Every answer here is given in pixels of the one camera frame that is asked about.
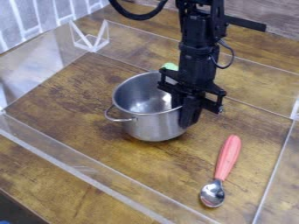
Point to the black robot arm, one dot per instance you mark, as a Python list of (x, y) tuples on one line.
[(191, 83)]

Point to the pink handled metal spoon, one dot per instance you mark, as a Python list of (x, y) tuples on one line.
[(211, 193)]

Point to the black wall strip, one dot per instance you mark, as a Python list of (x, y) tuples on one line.
[(246, 23)]

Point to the green bitter gourd toy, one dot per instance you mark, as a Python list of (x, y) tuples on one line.
[(170, 66)]

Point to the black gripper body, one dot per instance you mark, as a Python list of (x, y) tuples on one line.
[(210, 93)]

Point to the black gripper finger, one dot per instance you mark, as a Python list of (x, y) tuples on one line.
[(191, 111)]

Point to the clear acrylic enclosure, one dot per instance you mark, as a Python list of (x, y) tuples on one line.
[(77, 169)]

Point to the stainless steel pot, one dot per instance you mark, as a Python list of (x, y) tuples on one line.
[(143, 108)]

